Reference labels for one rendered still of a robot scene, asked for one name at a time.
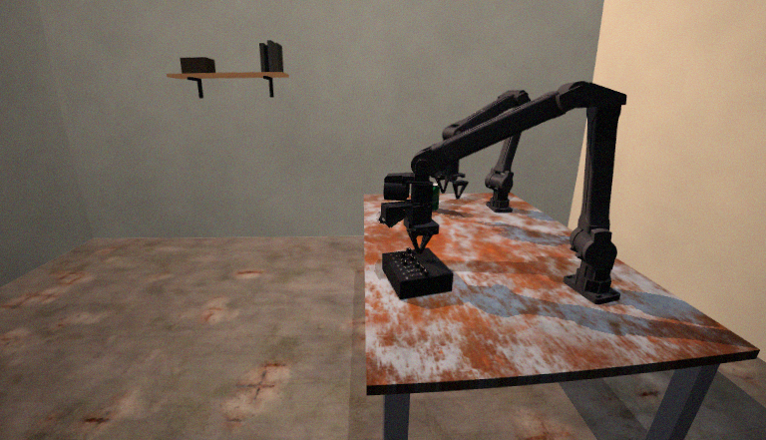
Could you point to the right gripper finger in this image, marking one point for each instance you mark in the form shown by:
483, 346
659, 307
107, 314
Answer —
438, 179
455, 187

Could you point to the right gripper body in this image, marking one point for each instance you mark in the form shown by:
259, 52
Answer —
453, 178

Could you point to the black lighting desk fader panel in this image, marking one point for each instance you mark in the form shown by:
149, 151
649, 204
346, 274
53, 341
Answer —
424, 274

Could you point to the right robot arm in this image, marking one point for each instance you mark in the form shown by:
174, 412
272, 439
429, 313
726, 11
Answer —
500, 184

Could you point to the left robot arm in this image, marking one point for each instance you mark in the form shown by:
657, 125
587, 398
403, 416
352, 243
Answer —
597, 253

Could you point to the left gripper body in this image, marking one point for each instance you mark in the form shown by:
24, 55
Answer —
430, 225

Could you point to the green drink can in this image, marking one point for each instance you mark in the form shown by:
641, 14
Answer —
435, 204

